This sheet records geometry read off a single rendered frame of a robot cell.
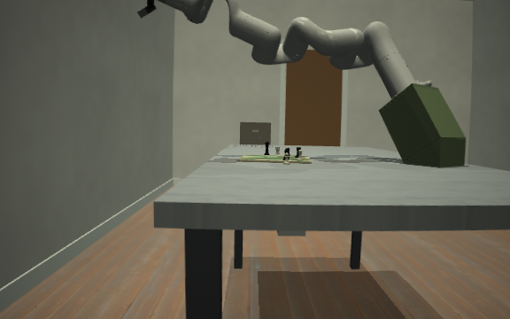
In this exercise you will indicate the green and cream chessboard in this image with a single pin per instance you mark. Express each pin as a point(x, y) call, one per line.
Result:
point(273, 159)

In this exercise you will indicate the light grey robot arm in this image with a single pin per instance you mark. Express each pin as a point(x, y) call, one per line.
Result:
point(376, 41)

